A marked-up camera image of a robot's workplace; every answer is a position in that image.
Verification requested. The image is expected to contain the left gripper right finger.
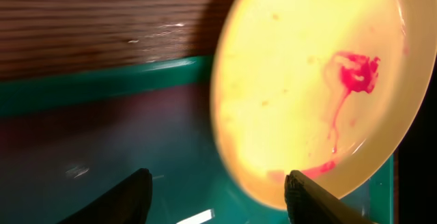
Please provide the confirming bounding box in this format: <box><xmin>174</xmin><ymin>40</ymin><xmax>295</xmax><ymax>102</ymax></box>
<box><xmin>284</xmin><ymin>170</ymin><xmax>372</xmax><ymax>224</ymax></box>

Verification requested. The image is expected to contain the yellow-green plate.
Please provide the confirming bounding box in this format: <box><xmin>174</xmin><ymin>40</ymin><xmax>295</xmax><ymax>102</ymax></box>
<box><xmin>211</xmin><ymin>0</ymin><xmax>436</xmax><ymax>210</ymax></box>

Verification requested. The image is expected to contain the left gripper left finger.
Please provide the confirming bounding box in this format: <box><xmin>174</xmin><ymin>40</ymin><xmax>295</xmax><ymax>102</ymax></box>
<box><xmin>59</xmin><ymin>168</ymin><xmax>153</xmax><ymax>224</ymax></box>

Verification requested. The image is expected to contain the teal plastic tray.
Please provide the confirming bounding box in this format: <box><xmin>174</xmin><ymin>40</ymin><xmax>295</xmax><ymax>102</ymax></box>
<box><xmin>0</xmin><ymin>55</ymin><xmax>395</xmax><ymax>224</ymax></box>

